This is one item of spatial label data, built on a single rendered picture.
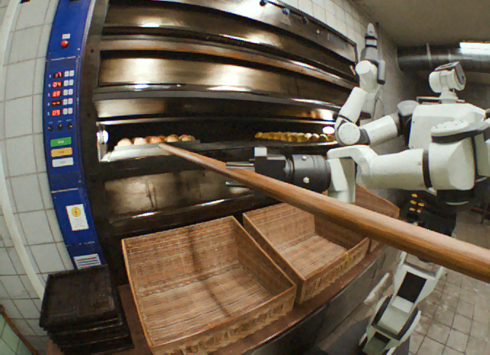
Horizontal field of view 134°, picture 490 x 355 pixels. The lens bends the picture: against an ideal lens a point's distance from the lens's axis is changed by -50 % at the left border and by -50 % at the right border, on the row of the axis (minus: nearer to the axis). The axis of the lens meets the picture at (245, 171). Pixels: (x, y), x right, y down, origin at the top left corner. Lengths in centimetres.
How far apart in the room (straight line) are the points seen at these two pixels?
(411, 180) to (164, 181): 87
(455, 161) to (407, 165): 9
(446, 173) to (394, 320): 66
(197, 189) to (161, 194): 17
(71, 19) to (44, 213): 79
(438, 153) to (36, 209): 121
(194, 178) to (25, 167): 77
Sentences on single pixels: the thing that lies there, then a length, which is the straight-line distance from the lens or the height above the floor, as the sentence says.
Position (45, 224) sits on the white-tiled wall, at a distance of 103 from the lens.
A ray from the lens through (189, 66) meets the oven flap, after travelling 97.
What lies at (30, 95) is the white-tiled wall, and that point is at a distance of 99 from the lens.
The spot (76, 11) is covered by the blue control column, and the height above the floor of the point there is 181.
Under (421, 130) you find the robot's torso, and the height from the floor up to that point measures 131.
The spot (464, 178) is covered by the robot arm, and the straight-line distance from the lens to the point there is 39.
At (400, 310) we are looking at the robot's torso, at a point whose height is 71.
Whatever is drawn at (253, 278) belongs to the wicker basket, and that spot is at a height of 59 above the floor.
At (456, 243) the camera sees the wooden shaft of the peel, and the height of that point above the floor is 120.
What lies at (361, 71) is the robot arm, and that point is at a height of 151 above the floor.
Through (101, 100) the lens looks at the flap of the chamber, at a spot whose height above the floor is 140.
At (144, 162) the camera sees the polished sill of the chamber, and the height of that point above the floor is 116.
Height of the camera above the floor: 129
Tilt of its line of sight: 12 degrees down
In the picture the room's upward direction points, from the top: straight up
